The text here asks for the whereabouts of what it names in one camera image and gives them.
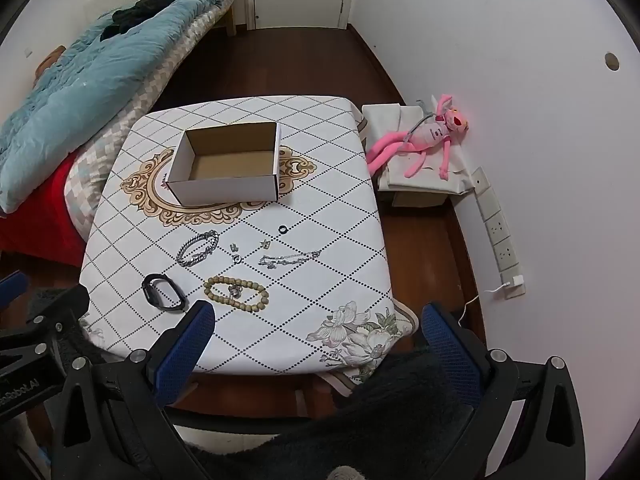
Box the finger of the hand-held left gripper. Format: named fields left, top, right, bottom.
left=0, top=284, right=91, bottom=348
left=0, top=270, right=29, bottom=307

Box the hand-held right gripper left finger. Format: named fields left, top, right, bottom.
left=50, top=300, right=217, bottom=480

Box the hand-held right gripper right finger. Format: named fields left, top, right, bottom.
left=421, top=301, right=587, bottom=480

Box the black wrist band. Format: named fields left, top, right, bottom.
left=141, top=273, right=189, bottom=314

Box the wooden beaded bracelet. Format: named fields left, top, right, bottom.
left=202, top=276, right=271, bottom=312

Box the silver chain bracelet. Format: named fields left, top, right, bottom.
left=176, top=230, right=221, bottom=267

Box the thin silver necklace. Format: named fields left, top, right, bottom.
left=258, top=250, right=321, bottom=271

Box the white cardboard box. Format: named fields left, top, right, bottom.
left=166, top=121, right=282, bottom=207

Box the red bed sheet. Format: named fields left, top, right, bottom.
left=0, top=155, right=88, bottom=268

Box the table with patterned tablecloth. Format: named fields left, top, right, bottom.
left=79, top=95, right=418, bottom=386

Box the pink plush toy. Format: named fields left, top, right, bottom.
left=366, top=93, right=471, bottom=181

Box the brown cloth item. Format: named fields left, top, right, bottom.
left=34, top=46, right=67, bottom=81

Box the blue quilt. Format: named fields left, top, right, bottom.
left=0, top=0, right=247, bottom=213

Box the black clothing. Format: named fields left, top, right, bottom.
left=100, top=0, right=181, bottom=41

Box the wooden bed leg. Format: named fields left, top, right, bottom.
left=220, top=2, right=238, bottom=37

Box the white charger cable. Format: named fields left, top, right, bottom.
left=457, top=284, right=507, bottom=322

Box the white wall outlet strip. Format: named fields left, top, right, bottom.
left=472, top=166, right=526, bottom=301

